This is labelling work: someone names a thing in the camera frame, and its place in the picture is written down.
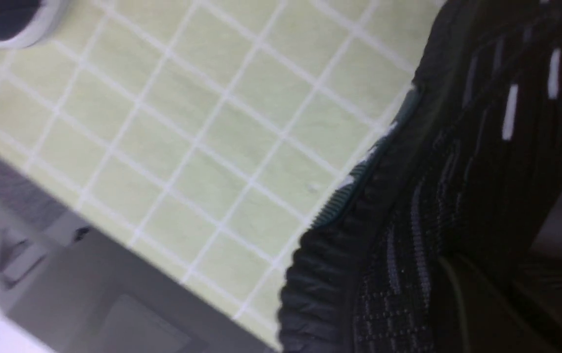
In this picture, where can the black knit sneaker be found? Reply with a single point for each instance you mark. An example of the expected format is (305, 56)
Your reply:
(446, 237)

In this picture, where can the green grid pattern tablecloth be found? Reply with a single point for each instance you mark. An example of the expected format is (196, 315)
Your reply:
(206, 134)

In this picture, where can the white-soled sneaker at corner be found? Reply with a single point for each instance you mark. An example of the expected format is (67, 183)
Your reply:
(24, 23)

